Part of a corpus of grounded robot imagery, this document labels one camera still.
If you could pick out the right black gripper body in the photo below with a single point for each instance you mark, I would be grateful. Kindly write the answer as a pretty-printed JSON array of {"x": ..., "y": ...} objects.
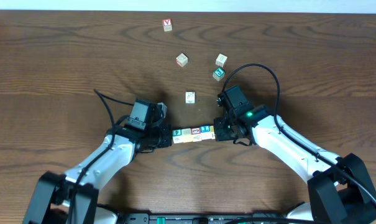
[{"x": 224, "y": 129}]

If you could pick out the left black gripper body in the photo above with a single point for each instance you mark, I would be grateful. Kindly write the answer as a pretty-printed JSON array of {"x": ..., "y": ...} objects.
[{"x": 168, "y": 136}]

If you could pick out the green number 5 block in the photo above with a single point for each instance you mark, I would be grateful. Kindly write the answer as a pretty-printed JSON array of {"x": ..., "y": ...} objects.
[{"x": 177, "y": 136}]

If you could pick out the yellow top wooden block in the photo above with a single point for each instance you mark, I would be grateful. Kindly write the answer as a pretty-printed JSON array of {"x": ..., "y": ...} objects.
[{"x": 213, "y": 136}]

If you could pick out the plain beige wooden block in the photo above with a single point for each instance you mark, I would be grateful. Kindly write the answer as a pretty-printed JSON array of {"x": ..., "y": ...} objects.
[{"x": 186, "y": 135}]

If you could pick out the blue letter I block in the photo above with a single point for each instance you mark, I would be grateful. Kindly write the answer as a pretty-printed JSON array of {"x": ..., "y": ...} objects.
[{"x": 205, "y": 132}]

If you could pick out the red number 3 block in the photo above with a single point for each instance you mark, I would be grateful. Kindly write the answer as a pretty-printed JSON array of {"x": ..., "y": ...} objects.
[{"x": 196, "y": 134}]

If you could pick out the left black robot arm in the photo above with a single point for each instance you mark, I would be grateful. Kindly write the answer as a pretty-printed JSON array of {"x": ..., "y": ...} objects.
[{"x": 72, "y": 197}]

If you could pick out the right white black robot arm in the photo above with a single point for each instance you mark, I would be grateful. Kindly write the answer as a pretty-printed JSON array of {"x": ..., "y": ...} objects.
[{"x": 340, "y": 188}]

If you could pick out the white airplane picture block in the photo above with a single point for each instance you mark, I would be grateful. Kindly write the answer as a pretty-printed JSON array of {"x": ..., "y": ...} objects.
[{"x": 190, "y": 97}]

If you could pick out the green J letter block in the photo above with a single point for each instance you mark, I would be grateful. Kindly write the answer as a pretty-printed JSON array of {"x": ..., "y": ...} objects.
[{"x": 218, "y": 74}]

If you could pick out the plain wooden picture block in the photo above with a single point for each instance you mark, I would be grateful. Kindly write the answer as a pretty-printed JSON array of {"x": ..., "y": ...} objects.
[{"x": 221, "y": 60}]

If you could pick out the red U side block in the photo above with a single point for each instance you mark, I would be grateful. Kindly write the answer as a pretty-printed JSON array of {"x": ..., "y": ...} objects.
[{"x": 182, "y": 60}]

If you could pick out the red V letter block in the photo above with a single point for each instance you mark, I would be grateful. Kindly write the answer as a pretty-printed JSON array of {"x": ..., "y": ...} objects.
[{"x": 167, "y": 25}]

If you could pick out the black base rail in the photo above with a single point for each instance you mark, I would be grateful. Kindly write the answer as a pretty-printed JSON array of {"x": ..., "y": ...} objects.
[{"x": 145, "y": 218}]

